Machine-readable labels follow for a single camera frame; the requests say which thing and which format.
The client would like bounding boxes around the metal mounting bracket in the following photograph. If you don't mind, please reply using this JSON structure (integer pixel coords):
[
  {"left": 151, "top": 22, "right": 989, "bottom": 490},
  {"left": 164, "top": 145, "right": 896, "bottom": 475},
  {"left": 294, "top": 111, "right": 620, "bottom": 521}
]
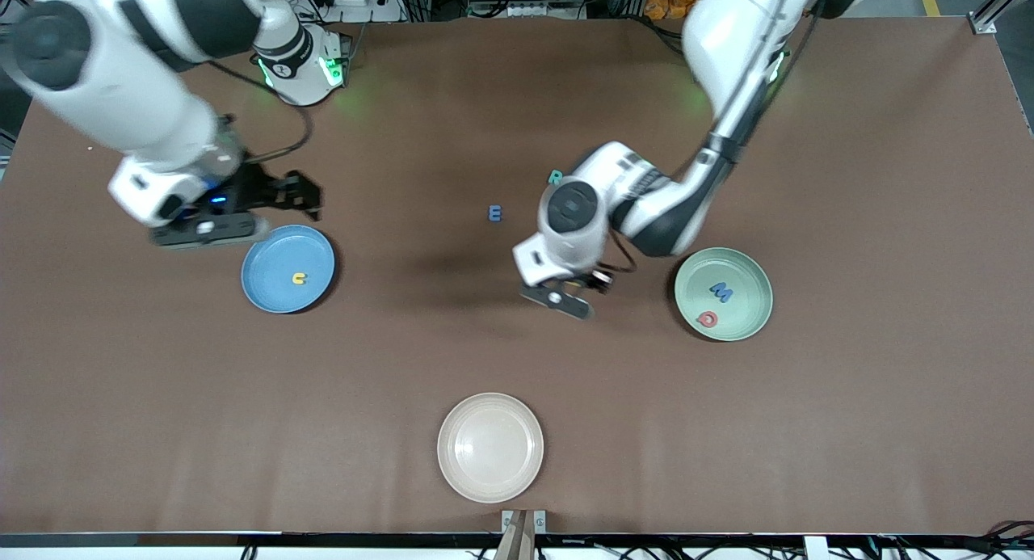
[{"left": 501, "top": 509, "right": 548, "bottom": 535}]

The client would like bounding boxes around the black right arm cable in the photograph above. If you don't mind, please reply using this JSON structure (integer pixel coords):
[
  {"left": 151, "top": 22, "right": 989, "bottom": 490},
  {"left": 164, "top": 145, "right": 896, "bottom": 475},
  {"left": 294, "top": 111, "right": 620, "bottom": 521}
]
[{"left": 202, "top": 57, "right": 314, "bottom": 166}]

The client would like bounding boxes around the black cable bundle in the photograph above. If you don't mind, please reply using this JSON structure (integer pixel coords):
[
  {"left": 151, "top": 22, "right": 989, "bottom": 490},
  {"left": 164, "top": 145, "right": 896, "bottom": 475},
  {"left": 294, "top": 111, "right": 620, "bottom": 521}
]
[{"left": 981, "top": 518, "right": 1034, "bottom": 560}]

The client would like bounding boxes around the blue plate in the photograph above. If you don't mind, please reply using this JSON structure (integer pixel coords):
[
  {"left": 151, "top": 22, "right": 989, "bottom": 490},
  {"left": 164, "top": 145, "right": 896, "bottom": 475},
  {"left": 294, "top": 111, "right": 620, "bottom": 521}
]
[{"left": 241, "top": 224, "right": 336, "bottom": 314}]

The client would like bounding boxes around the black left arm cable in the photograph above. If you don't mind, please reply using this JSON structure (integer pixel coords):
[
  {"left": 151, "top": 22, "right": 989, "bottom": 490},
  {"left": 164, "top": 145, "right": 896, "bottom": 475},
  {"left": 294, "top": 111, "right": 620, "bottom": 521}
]
[{"left": 606, "top": 0, "right": 829, "bottom": 274}]

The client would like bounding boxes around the cream plate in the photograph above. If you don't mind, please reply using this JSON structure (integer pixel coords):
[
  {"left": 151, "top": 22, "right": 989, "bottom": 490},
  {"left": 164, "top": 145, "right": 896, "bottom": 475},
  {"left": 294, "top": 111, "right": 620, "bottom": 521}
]
[{"left": 437, "top": 392, "right": 544, "bottom": 504}]

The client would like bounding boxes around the green plate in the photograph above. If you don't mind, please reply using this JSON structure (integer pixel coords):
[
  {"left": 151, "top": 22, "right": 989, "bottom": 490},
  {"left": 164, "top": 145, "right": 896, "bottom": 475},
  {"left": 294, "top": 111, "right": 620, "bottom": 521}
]
[{"left": 674, "top": 246, "right": 774, "bottom": 343}]

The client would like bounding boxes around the tan camera post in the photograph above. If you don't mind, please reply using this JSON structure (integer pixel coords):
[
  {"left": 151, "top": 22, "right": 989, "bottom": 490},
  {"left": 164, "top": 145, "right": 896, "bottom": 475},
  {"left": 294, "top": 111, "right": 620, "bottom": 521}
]
[{"left": 494, "top": 512, "right": 538, "bottom": 560}]

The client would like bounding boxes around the brown table cover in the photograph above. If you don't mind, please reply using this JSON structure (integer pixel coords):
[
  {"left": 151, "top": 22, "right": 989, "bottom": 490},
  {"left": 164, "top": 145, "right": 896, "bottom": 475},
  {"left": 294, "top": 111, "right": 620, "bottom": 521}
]
[{"left": 0, "top": 17, "right": 1034, "bottom": 537}]

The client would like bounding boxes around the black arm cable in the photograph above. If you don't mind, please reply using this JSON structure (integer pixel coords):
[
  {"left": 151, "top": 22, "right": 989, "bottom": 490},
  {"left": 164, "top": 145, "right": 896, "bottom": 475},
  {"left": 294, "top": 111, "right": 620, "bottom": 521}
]
[
  {"left": 606, "top": 0, "right": 829, "bottom": 274},
  {"left": 202, "top": 57, "right": 314, "bottom": 166}
]

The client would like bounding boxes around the aluminium frame profile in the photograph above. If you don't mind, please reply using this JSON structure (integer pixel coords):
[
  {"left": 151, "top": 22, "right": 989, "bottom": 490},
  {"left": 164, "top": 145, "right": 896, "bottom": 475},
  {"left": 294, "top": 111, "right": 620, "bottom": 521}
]
[{"left": 969, "top": 0, "right": 1034, "bottom": 36}]

